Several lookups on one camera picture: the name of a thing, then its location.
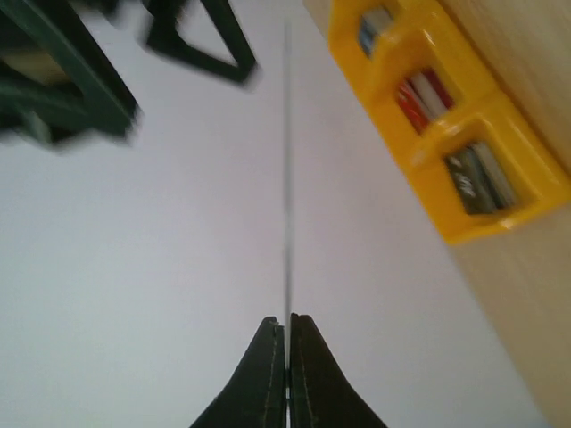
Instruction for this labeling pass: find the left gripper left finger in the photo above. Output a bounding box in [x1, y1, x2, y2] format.
[192, 317, 286, 428]

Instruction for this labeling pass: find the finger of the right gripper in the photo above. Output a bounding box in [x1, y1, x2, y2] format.
[145, 1, 258, 83]

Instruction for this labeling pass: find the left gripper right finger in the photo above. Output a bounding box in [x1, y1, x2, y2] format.
[290, 314, 386, 428]

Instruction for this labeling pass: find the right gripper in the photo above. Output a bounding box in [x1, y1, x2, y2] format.
[1, 1, 137, 147]

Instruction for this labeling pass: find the white patterned card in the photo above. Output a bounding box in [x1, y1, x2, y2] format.
[283, 21, 294, 320]

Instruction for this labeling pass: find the blue card stack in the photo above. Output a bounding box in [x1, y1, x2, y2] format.
[358, 6, 393, 57]

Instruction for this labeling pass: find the red card stack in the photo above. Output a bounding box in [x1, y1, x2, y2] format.
[395, 68, 455, 134]

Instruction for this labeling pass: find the black card stack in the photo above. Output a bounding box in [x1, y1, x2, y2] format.
[444, 141, 518, 215]

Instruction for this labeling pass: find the yellow three-compartment bin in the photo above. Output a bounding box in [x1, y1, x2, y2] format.
[306, 1, 570, 244]

